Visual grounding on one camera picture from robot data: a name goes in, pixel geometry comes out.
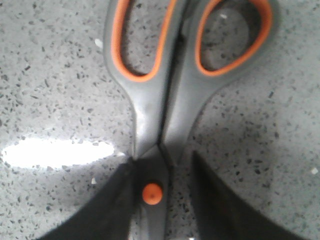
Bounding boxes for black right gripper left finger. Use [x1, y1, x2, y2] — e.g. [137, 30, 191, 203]
[39, 159, 141, 240]

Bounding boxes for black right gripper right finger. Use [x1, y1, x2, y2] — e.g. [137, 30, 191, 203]
[191, 151, 300, 240]

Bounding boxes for grey orange scissors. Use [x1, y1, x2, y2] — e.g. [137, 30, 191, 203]
[103, 0, 279, 240]

